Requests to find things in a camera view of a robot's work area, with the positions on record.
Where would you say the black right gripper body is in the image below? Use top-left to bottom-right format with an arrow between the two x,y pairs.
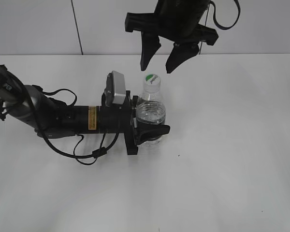
125,13 -> 218,45

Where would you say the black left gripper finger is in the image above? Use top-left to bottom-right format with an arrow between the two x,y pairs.
136,121 -> 170,145
132,96 -> 141,109

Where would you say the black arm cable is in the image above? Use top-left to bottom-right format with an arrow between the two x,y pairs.
0,64 -> 120,166
203,0 -> 241,31

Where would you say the clear Cestbon water bottle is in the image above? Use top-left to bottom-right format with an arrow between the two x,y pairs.
134,83 -> 167,147

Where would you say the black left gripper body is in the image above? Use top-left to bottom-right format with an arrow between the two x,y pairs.
97,90 -> 138,155

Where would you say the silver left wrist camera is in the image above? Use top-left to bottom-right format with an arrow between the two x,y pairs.
104,71 -> 126,106

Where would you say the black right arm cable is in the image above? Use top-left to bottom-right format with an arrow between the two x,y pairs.
203,0 -> 241,31

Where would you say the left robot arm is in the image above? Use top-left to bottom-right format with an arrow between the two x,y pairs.
0,65 -> 170,155

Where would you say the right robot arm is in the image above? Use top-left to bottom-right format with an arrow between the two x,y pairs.
125,0 -> 218,73

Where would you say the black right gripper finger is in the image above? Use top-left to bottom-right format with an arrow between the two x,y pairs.
165,43 -> 199,74
140,32 -> 161,71

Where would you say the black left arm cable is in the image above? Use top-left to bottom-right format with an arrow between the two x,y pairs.
0,64 -> 120,166

